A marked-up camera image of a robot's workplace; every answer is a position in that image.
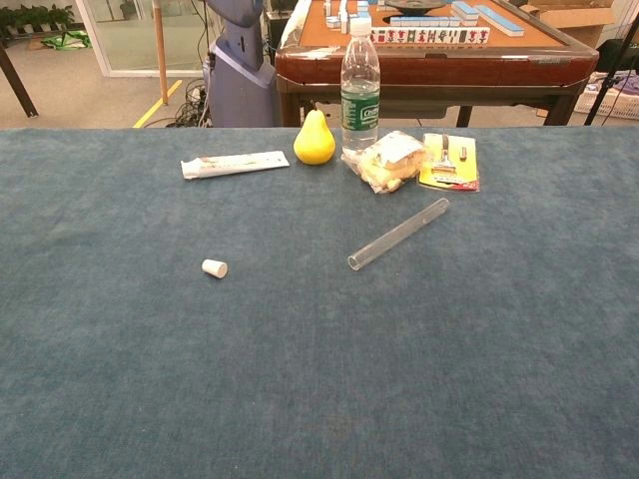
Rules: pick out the clear glass test tube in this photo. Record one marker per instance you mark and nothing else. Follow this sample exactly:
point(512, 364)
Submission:
point(399, 234)

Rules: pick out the white rubber stopper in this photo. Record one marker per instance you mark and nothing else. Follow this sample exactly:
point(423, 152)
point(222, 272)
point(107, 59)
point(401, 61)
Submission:
point(214, 268)

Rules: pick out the white toothpaste tube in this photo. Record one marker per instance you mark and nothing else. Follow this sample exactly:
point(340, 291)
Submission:
point(234, 164)

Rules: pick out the yellow pear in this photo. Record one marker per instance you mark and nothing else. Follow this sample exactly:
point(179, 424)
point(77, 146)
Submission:
point(314, 144)

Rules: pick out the bagged bread snack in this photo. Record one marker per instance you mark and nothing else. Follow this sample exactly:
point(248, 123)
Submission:
point(389, 162)

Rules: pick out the blue table mat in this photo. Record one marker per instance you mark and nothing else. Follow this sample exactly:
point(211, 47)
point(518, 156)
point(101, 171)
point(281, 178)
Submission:
point(299, 374)

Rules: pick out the razor in yellow blister pack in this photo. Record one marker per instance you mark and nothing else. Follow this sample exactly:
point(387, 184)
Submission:
point(449, 177)

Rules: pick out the clear water bottle green label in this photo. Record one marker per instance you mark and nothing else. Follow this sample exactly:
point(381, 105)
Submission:
point(359, 75)

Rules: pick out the white plastic sheet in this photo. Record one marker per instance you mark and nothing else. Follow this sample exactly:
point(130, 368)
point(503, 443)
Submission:
point(294, 25)

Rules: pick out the brown mahjong table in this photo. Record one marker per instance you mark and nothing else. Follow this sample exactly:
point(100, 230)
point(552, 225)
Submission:
point(449, 65)

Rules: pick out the scattered standing mahjong tiles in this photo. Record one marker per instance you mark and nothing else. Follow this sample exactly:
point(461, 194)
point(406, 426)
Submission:
point(342, 15)

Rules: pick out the upright mahjong tile row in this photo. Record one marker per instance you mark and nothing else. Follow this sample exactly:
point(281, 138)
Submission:
point(429, 36)

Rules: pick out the short blue mahjong tile row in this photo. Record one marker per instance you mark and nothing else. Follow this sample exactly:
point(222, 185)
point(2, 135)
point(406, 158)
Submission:
point(424, 21)

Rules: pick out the wooden pole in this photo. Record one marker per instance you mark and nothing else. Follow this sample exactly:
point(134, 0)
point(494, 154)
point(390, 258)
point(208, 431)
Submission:
point(160, 50)

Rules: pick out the blue mahjong tile stack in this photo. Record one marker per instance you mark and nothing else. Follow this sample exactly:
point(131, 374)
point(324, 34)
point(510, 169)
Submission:
point(465, 11)

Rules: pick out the long diagonal blue tile row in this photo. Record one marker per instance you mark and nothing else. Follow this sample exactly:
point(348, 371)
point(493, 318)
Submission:
point(501, 20)

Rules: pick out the white framed glass partition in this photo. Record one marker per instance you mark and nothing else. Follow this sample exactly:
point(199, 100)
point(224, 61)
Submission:
point(100, 50)

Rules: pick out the black tripod stand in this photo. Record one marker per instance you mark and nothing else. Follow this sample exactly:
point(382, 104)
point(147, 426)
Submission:
point(601, 95)

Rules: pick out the white plastic basket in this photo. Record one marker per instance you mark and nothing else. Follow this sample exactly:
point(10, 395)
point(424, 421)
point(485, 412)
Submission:
point(609, 105)

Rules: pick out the green bag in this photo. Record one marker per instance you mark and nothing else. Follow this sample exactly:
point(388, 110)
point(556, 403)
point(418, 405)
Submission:
point(65, 41)

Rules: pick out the black table leg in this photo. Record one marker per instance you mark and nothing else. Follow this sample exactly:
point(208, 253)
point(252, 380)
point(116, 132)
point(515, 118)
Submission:
point(17, 82)

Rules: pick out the cardboard box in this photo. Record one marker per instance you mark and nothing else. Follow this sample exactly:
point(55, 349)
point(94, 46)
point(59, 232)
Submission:
point(589, 25)

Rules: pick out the potted green plants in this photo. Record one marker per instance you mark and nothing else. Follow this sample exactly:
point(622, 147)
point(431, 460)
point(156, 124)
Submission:
point(35, 16)

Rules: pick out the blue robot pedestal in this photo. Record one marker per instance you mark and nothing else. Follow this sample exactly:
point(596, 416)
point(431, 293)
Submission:
point(239, 90)

